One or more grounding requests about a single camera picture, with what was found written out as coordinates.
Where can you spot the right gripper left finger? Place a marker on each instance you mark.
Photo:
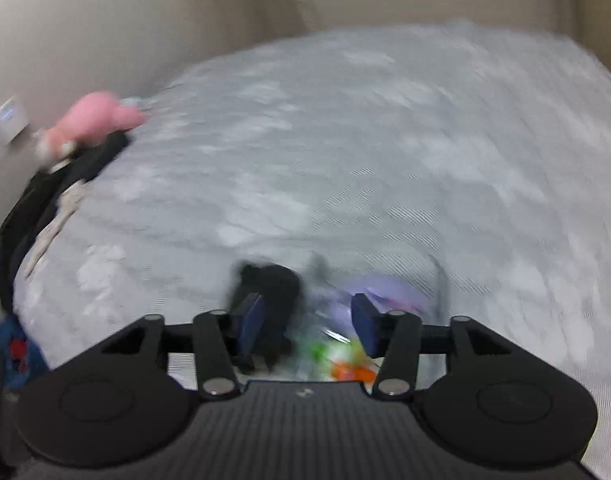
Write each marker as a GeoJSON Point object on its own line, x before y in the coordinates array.
{"type": "Point", "coordinates": [220, 338]}

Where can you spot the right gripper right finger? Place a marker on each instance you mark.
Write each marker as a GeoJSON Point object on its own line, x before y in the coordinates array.
{"type": "Point", "coordinates": [394, 337]}

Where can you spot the purple computer mouse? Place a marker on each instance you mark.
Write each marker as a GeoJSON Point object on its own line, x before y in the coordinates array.
{"type": "Point", "coordinates": [387, 292]}

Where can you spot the black cat figurine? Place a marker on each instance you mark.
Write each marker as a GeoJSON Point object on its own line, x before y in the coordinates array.
{"type": "Point", "coordinates": [281, 290]}

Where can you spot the colourful small toy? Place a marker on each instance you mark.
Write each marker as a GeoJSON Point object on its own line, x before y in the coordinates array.
{"type": "Point", "coordinates": [332, 360]}

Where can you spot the clear glass container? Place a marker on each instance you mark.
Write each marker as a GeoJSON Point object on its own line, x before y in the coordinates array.
{"type": "Point", "coordinates": [348, 314]}

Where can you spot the grey quilted bedspread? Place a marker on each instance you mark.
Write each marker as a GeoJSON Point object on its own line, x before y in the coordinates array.
{"type": "Point", "coordinates": [486, 149]}

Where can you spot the black garment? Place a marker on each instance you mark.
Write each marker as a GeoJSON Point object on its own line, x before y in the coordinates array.
{"type": "Point", "coordinates": [38, 205]}

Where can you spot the pink plush toy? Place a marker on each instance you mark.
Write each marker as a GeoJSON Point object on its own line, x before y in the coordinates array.
{"type": "Point", "coordinates": [89, 122]}

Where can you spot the white wall switch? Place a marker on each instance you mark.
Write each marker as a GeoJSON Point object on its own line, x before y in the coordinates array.
{"type": "Point", "coordinates": [13, 119]}

